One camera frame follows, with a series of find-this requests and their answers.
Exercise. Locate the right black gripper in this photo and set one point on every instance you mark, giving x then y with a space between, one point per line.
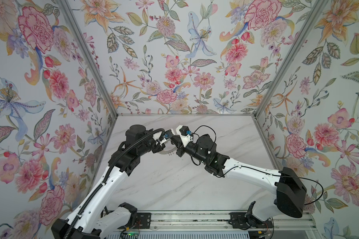
180 147

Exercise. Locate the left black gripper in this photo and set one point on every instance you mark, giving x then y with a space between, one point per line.
159 148

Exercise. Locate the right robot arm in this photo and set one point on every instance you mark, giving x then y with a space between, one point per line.
286 192

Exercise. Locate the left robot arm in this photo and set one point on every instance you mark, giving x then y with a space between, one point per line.
85 222

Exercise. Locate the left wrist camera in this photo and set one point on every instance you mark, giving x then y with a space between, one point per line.
167 135

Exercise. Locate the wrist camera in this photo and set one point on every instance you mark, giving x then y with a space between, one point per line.
167 135
184 133

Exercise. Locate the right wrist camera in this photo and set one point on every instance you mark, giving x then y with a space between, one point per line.
184 133

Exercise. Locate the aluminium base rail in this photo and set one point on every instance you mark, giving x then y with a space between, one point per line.
215 225

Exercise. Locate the left aluminium corner post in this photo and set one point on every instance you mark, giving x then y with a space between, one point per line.
86 53

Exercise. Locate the aluminium corner post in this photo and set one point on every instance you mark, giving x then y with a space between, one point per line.
304 32
86 53

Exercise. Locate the right aluminium corner post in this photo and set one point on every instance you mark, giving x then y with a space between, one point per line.
304 32

